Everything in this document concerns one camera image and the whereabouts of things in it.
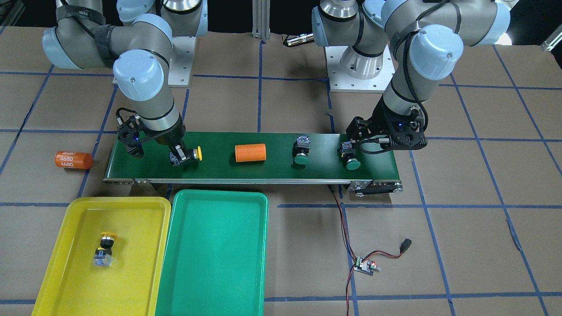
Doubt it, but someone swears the yellow plastic tray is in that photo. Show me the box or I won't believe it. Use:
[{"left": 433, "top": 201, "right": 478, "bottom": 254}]
[{"left": 32, "top": 197, "right": 171, "bottom": 316}]

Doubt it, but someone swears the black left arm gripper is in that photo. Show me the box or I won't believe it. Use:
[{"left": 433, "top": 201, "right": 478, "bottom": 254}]
[{"left": 346, "top": 98, "right": 428, "bottom": 154}]

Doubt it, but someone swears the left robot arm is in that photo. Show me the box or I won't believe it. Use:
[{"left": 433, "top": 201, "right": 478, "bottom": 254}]
[{"left": 312, "top": 0, "right": 511, "bottom": 153}]

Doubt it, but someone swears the orange cylinder with 4680 print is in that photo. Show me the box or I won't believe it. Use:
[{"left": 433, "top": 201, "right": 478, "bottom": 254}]
[{"left": 54, "top": 151, "right": 93, "bottom": 169}]

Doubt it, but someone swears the plain orange cylinder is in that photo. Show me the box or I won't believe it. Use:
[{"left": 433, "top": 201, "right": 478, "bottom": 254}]
[{"left": 234, "top": 143, "right": 267, "bottom": 163}]

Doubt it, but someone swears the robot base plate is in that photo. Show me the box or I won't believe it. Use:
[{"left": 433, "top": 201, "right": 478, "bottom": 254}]
[
  {"left": 324, "top": 46, "right": 395, "bottom": 93},
  {"left": 113, "top": 37, "right": 196, "bottom": 88}
]

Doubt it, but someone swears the yellow push button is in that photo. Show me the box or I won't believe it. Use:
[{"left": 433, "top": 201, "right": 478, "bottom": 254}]
[
  {"left": 93, "top": 232, "right": 118, "bottom": 267},
  {"left": 170, "top": 145, "right": 203, "bottom": 166}
]

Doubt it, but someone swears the green plastic tray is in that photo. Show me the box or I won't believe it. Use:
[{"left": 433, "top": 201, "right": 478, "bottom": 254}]
[{"left": 155, "top": 190, "right": 268, "bottom": 316}]

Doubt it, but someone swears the green conveyor belt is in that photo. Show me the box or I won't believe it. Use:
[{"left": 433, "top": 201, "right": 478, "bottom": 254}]
[{"left": 104, "top": 132, "right": 403, "bottom": 197}]

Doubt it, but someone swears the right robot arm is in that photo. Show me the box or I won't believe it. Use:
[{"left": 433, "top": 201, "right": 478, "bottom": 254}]
[{"left": 42, "top": 0, "right": 208, "bottom": 165}]

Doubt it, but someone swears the green push button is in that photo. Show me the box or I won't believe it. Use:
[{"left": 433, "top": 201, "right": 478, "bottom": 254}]
[
  {"left": 340, "top": 141, "right": 361, "bottom": 171},
  {"left": 293, "top": 135, "right": 310, "bottom": 165}
]

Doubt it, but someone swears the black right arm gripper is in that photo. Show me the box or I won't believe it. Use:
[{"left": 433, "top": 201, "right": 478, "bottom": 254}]
[{"left": 116, "top": 110, "right": 196, "bottom": 166}]

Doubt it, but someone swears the aluminium frame post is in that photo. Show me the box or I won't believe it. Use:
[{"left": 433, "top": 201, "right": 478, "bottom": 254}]
[{"left": 252, "top": 0, "right": 270, "bottom": 42}]

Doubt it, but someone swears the small motor controller board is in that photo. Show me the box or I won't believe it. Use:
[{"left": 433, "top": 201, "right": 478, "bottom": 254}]
[{"left": 353, "top": 256, "right": 381, "bottom": 276}]

